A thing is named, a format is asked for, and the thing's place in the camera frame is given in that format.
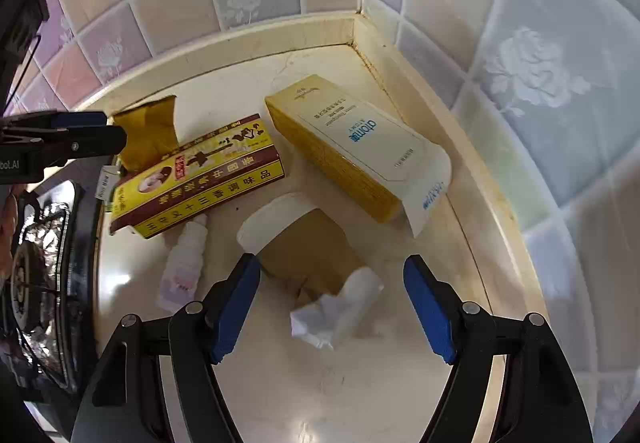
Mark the small white label tag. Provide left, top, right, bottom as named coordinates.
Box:
left=95, top=165, right=118, bottom=201

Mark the black glass gas stove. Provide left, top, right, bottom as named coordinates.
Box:
left=0, top=180, right=116, bottom=406

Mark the round gas burner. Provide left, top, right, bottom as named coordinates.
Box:
left=10, top=243, right=46, bottom=329

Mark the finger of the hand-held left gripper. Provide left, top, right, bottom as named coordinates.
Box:
left=0, top=109, right=109, bottom=130
left=0, top=124, right=129, bottom=160

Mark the small white plastic bottle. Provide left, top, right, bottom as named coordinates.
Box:
left=156, top=213, right=208, bottom=315

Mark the yellow and red seasoning box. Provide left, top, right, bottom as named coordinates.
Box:
left=109, top=113, right=287, bottom=240

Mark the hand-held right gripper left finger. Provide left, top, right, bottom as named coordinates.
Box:
left=70, top=253, right=263, bottom=443

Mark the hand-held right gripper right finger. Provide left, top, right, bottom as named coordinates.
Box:
left=402, top=254, right=596, bottom=443

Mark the crushed brown white paper cup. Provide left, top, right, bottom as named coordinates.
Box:
left=236, top=193, right=385, bottom=350

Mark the black range hood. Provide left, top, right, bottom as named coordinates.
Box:
left=0, top=0, right=51, bottom=114

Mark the yellow and white toothpaste box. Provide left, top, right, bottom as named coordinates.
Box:
left=264, top=74, right=453, bottom=239

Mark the torn yellow paper packet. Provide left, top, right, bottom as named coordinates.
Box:
left=109, top=95, right=180, bottom=172

